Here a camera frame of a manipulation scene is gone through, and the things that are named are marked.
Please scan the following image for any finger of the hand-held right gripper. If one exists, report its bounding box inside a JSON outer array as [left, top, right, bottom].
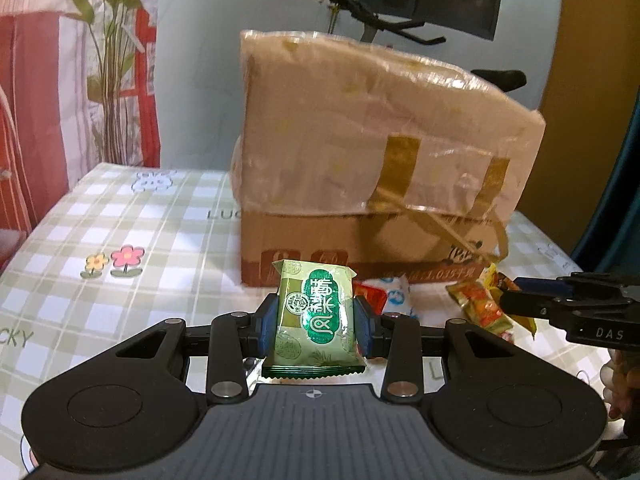
[[500, 290, 557, 322], [515, 276, 582, 297]]

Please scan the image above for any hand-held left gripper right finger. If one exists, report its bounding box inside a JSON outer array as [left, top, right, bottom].
[[352, 295, 532, 406]]

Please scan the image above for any white blue snack packet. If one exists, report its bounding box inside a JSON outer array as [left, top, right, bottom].
[[384, 272, 419, 319]]

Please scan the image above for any red yellow green snack packet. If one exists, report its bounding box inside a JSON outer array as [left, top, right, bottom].
[[446, 280, 517, 345]]

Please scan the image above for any checked tablecloth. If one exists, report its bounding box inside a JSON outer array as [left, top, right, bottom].
[[0, 161, 621, 480]]

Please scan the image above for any cardboard box with plastic liner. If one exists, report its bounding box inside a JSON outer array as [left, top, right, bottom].
[[231, 29, 547, 218]]

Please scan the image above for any printed backdrop cloth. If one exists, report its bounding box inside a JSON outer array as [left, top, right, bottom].
[[0, 0, 162, 273]]

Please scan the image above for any black exercise bike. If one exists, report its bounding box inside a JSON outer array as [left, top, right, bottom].
[[327, 0, 529, 92]]

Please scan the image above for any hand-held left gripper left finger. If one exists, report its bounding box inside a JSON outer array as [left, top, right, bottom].
[[95, 294, 281, 406]]

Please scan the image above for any green white snack packet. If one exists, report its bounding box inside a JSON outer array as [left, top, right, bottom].
[[261, 259, 365, 380]]

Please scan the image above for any wooden door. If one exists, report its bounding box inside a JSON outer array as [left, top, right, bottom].
[[537, 0, 640, 261]]

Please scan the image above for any person's right hand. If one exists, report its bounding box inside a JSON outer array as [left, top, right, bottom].
[[604, 350, 640, 424]]

